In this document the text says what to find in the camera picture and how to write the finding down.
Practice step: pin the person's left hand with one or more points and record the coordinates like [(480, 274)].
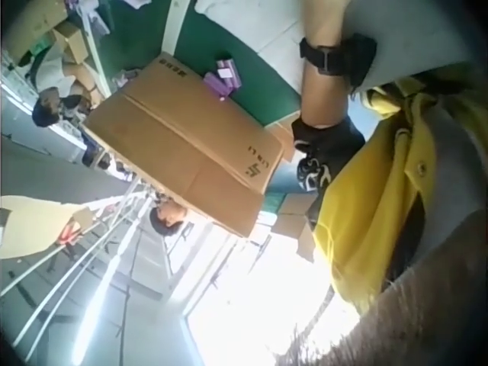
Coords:
[(324, 19)]

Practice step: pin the black wrist band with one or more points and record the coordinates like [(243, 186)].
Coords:
[(335, 57)]

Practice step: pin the white sheet on table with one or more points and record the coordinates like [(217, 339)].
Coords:
[(263, 26)]

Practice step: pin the purple small box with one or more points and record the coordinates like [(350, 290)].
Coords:
[(218, 84), (230, 72)]

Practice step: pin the flat cardboard piece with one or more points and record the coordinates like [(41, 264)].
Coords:
[(286, 139)]

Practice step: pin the large brown cardboard box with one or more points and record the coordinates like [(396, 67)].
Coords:
[(183, 141)]

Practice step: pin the open cardboard boxes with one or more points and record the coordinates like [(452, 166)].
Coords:
[(293, 225)]

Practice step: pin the heap of cardboard boxes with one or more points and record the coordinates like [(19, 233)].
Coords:
[(42, 26)]

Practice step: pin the white metal tube rack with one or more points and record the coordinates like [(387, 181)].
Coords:
[(87, 244)]

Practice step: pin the beige cardboard carton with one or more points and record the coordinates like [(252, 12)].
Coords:
[(36, 225)]

